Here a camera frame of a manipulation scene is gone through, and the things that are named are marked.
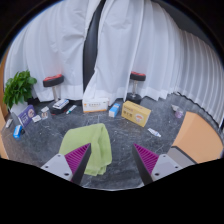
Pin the green potted plant white pot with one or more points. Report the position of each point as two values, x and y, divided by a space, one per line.
18 88

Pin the purple cardboard box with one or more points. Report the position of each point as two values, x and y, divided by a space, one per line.
26 115

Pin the white flat remote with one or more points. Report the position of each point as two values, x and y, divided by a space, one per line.
9 123

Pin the white and orange box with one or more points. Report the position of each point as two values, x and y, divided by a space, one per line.
95 105

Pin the light green towel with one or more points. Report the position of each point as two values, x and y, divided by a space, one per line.
96 140

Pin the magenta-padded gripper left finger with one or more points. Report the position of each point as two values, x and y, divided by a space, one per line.
61 165

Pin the small white tube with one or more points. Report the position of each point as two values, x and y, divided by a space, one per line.
71 109

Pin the white flat packet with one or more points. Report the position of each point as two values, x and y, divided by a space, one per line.
45 109
36 118

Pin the small purple object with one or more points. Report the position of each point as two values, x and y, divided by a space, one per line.
178 113

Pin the white curtain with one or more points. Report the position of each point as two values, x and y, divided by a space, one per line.
153 46
56 43

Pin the white pen-shaped tube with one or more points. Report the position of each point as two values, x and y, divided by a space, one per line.
154 132

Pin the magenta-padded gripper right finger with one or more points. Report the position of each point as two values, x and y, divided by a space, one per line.
163 165

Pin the clear packet with print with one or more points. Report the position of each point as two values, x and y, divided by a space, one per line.
45 115

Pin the small blue and white box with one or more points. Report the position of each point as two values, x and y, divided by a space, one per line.
114 110

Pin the yellow cardboard box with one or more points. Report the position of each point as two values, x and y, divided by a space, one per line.
136 114

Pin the small black object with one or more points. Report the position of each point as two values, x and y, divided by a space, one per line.
23 131

